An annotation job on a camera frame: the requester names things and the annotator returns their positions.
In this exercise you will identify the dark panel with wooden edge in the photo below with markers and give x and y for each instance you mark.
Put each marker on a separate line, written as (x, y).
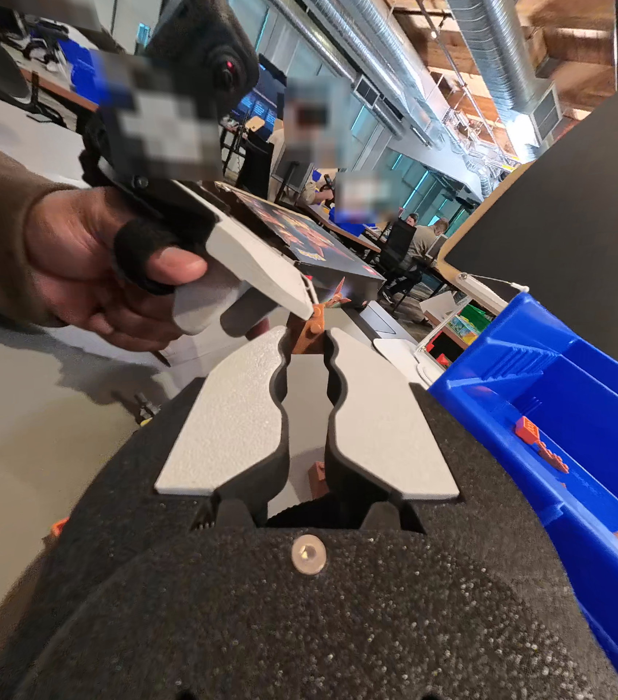
(571, 219)

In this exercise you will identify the brown toy brick piece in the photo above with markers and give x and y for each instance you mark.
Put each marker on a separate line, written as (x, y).
(306, 331)

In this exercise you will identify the blue plastic storage bin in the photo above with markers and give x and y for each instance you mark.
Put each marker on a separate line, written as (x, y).
(588, 394)
(71, 60)

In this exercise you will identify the orange grey toy brick assembly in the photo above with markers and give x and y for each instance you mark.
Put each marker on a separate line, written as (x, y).
(59, 528)

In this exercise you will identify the silver ventilation duct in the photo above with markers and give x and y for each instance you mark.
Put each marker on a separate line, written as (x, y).
(363, 33)
(495, 49)

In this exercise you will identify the green box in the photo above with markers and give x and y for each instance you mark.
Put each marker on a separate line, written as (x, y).
(476, 322)

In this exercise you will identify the person's left hand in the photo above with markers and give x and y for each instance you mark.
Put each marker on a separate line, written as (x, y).
(73, 246)

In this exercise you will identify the monitor with blue screen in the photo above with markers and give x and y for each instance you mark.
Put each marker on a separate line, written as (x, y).
(257, 109)

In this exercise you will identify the black office chair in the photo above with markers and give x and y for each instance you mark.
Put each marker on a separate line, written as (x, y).
(399, 246)

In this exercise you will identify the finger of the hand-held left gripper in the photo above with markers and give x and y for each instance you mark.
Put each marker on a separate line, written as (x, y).
(254, 257)

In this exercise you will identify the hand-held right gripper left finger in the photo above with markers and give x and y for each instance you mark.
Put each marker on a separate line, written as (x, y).
(221, 432)

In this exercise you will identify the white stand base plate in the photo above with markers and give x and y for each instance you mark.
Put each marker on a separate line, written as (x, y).
(402, 355)

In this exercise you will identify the small brown toy brick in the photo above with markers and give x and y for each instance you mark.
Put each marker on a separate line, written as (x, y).
(318, 481)

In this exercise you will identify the printed cardboard toy box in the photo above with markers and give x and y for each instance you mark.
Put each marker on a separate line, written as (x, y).
(298, 235)

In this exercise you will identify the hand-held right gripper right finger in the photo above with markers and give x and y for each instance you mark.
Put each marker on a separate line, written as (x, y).
(391, 437)

